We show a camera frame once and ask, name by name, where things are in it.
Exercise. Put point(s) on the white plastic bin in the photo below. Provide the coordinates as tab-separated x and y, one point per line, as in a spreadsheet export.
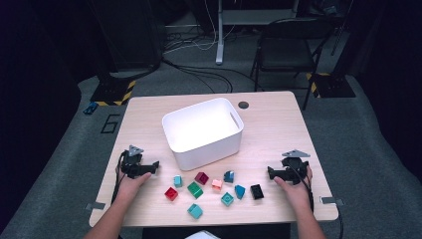
199	126

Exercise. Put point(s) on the black folding chair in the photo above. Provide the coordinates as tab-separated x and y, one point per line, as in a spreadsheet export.
285	53

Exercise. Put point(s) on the green toy brick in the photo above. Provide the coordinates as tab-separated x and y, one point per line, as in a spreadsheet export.
195	190

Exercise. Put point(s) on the teal square toy brick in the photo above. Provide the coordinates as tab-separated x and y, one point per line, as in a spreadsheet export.
227	199

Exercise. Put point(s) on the light teal cube brick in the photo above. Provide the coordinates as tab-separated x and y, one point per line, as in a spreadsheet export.
177	181

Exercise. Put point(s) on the person's white garment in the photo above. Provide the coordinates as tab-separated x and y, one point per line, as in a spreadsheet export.
204	235

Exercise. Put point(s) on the maroon toy brick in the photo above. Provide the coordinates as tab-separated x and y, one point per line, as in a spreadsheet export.
201	178

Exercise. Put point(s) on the black toy brick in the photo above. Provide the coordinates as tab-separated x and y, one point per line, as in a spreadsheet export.
256	191

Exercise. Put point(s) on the white desk frame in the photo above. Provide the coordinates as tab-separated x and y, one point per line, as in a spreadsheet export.
219	40

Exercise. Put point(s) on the person's left hand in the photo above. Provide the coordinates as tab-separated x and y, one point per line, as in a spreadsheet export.
127	189

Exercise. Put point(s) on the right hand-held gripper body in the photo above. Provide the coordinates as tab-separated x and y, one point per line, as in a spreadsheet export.
295	171

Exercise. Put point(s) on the red toy brick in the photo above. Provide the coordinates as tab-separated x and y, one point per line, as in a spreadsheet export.
171	194

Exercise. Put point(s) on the person's right hand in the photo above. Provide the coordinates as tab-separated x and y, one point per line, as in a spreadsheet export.
298	194

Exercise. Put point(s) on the black cabinet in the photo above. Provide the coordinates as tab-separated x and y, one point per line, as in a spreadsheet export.
129	36

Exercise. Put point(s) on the pink toy brick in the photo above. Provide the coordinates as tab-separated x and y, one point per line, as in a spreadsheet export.
217	185

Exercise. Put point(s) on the teal sloped toy brick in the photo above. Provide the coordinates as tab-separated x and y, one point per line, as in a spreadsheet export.
195	211

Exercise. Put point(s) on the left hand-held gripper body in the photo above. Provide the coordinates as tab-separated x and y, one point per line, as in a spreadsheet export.
132	166

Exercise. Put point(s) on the black table grommet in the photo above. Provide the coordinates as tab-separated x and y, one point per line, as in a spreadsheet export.
243	105

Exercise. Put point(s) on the grey tape tab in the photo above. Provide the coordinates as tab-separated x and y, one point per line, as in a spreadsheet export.
95	206
331	200

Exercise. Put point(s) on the black hazard-striped stand base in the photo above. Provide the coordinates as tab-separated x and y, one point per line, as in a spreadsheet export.
331	86
109	93

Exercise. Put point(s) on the blue sloped toy brick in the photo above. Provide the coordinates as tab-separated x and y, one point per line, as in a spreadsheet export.
240	191

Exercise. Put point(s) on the dark blue toy brick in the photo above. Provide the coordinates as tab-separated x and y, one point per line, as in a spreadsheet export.
229	177

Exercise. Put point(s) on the small blue floor object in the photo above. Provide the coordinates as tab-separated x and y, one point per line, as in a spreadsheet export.
90	108

